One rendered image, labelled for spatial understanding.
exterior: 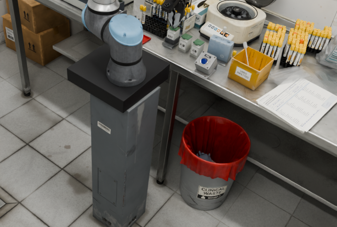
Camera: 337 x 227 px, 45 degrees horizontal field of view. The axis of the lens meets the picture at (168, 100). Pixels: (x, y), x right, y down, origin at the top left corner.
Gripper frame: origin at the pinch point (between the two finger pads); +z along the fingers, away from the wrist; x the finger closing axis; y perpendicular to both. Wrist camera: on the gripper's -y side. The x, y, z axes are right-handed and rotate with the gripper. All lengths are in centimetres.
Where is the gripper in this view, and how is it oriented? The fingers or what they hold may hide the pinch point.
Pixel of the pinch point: (173, 26)
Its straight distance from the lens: 183.5
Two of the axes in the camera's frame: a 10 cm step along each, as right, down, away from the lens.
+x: -8.3, -4.3, 3.6
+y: 5.5, -5.0, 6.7
